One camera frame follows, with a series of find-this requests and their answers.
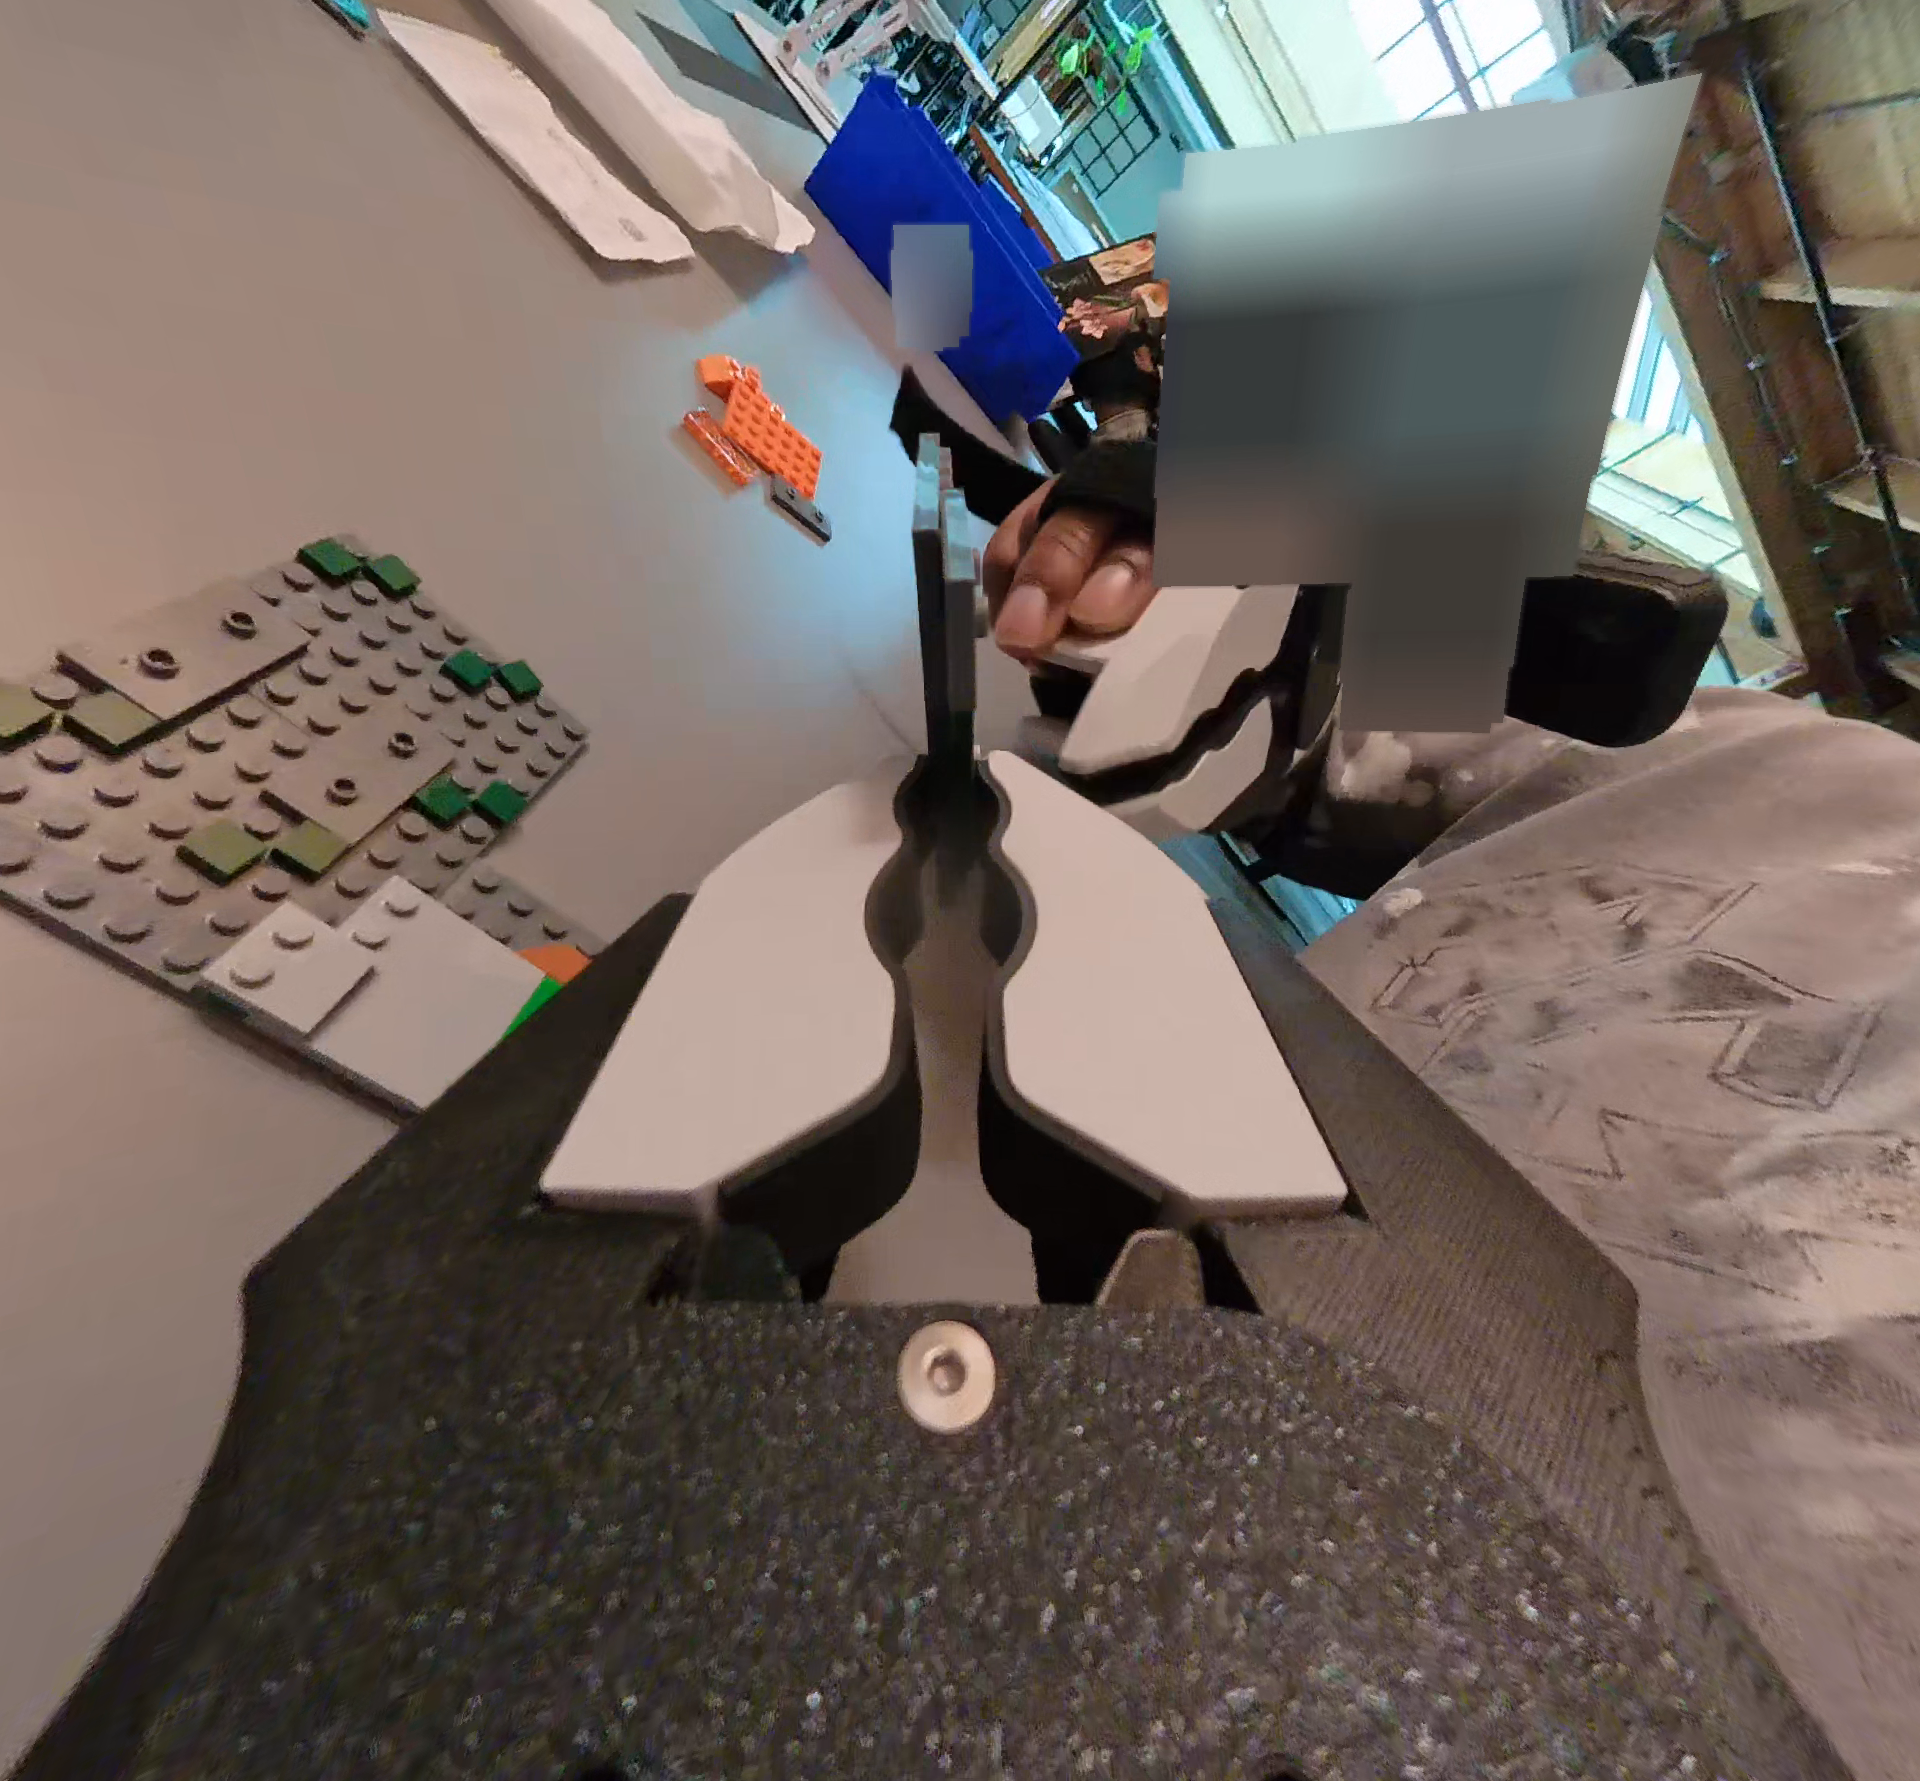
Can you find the black chair backrest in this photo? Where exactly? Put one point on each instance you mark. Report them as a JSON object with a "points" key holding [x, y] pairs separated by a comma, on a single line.
{"points": [[1622, 657]]}

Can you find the white crumpled paper bag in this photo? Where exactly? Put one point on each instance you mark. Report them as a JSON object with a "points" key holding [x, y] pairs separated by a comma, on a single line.
{"points": [[600, 57]]}

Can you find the small dark grey lego plate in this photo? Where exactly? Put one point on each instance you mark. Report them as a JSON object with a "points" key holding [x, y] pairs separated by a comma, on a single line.
{"points": [[801, 512]]}

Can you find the green plant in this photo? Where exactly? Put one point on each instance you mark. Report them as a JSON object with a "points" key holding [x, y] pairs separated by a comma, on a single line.
{"points": [[1102, 64]]}

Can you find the white instruction sheet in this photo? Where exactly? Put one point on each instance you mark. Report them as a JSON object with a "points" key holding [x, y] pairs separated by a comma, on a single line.
{"points": [[525, 131]]}

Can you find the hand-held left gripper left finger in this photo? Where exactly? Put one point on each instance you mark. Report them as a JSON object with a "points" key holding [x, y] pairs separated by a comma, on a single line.
{"points": [[749, 1030]]}

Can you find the blue plastic storage bin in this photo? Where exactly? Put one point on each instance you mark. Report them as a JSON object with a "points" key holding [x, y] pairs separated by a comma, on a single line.
{"points": [[931, 191]]}

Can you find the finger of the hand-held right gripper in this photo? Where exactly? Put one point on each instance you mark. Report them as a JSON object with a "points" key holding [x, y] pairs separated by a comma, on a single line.
{"points": [[1260, 784], [1169, 680]]}

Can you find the dark printed booklet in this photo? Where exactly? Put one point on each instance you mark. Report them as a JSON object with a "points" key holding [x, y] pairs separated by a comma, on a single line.
{"points": [[1102, 297]]}

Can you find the person's right hand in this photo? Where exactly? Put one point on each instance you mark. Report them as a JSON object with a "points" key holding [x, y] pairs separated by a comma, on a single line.
{"points": [[1066, 581]]}

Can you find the grey lego baseplate build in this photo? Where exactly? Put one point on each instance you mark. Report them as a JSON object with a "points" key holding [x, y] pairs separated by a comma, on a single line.
{"points": [[300, 762]]}

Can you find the orange lego plate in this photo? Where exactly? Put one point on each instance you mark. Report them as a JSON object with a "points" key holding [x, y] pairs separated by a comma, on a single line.
{"points": [[765, 431]]}

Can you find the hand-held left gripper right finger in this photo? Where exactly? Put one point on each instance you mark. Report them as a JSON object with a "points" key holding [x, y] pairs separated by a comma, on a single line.
{"points": [[1155, 1047]]}

